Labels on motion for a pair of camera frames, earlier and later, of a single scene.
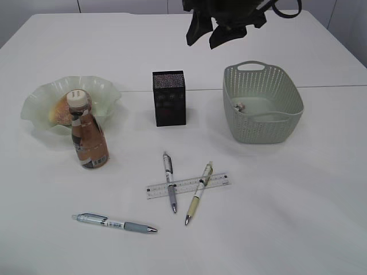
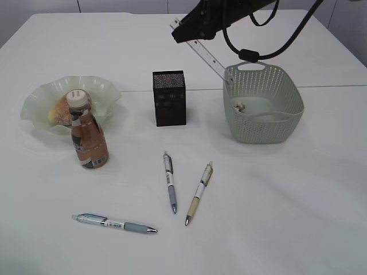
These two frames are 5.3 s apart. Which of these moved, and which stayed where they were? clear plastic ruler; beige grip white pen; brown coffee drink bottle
Moved: clear plastic ruler
Stayed: brown coffee drink bottle; beige grip white pen
